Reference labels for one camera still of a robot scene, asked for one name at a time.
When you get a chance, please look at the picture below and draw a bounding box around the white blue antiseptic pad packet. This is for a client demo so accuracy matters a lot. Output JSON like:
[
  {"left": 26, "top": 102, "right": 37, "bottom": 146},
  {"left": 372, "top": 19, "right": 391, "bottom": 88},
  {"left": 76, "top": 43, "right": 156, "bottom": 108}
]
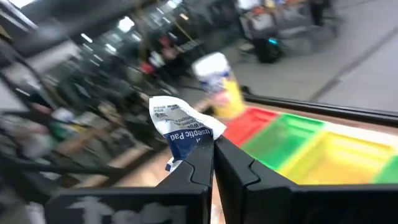
[{"left": 148, "top": 95, "right": 228, "bottom": 173}]

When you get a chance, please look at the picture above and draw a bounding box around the black aluminium rig frame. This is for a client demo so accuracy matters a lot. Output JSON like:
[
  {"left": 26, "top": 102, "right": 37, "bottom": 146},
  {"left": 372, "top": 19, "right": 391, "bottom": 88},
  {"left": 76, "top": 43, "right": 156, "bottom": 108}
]
[{"left": 242, "top": 92, "right": 398, "bottom": 126}]

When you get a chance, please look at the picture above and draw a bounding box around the black box with blue light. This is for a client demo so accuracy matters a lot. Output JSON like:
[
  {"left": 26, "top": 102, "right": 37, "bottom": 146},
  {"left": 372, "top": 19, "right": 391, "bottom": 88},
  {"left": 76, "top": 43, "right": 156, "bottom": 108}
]
[{"left": 254, "top": 35, "right": 284, "bottom": 64}]

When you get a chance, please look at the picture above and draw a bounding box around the red plastic basket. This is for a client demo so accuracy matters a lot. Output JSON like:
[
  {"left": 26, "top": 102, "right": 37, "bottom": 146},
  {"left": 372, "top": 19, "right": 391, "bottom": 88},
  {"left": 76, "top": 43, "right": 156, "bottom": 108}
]
[{"left": 222, "top": 106, "right": 281, "bottom": 147}]

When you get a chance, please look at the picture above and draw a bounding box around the Lysol wipes canister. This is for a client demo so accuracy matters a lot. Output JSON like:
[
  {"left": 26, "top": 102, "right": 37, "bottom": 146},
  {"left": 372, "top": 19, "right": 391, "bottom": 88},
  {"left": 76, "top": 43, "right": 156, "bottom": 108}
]
[{"left": 190, "top": 52, "right": 247, "bottom": 121}]

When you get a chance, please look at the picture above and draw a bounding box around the yellow plastic basket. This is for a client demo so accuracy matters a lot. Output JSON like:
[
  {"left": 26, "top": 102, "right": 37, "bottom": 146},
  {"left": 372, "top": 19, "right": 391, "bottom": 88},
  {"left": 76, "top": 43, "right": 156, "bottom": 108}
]
[{"left": 277, "top": 129, "right": 398, "bottom": 186}]

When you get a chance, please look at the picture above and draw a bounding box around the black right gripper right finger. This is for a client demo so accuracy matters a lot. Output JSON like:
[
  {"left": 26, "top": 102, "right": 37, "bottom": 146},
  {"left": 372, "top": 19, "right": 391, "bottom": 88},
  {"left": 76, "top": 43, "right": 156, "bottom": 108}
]
[{"left": 213, "top": 135, "right": 398, "bottom": 224}]

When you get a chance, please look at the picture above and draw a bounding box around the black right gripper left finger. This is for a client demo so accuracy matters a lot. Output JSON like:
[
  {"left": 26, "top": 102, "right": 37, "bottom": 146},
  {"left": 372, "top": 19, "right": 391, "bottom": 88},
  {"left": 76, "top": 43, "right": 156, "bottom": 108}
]
[{"left": 45, "top": 133, "right": 215, "bottom": 224}]

